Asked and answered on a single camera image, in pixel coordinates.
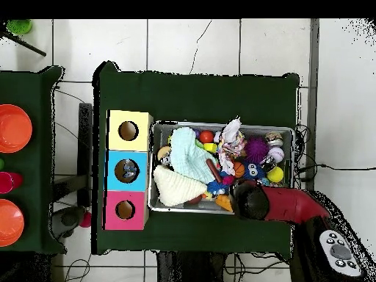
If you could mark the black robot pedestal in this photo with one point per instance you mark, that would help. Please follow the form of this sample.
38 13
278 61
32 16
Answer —
188 267

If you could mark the purple spiky ball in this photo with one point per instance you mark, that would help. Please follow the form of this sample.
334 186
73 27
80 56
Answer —
256 149

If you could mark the black rod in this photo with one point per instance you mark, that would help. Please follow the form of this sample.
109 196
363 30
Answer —
26 45

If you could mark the grey object with red ball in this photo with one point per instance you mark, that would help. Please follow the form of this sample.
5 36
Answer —
69 220

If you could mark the white baseball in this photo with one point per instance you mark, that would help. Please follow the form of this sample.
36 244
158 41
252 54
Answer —
276 154

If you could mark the blue spiky toy with eyes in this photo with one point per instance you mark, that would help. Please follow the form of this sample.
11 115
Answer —
253 171

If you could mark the small orange basketball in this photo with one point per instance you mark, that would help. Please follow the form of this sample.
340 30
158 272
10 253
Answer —
239 169

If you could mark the wooden box with three holes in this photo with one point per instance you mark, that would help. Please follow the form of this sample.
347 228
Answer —
141 141

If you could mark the dark green table cloth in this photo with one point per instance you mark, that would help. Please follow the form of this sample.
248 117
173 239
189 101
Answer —
191 97

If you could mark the cream waffle cloth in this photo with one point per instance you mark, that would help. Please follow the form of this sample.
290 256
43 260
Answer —
176 188

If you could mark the magenta plastic cup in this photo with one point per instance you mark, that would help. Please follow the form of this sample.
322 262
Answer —
10 182

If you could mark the orange plastic bowl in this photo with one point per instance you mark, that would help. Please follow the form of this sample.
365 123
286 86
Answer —
13 127
10 223

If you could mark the metal mesh bin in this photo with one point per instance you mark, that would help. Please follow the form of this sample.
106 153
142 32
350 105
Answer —
157 205

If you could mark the small orange ball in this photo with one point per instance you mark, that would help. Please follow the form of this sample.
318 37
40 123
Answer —
206 137

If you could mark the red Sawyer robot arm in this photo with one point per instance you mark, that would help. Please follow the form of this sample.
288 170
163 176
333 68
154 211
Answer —
293 205

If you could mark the mint green waffle cloth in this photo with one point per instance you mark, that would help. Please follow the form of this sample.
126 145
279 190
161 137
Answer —
188 155

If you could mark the brown sausage toy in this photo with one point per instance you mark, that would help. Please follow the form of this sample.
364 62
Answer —
213 170

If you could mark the green cloth of side table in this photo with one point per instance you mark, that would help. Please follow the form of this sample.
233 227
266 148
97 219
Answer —
38 147

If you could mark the green round object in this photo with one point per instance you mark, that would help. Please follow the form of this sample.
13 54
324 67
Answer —
19 26

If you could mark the plain yellow ball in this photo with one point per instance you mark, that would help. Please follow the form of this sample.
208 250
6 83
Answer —
275 174

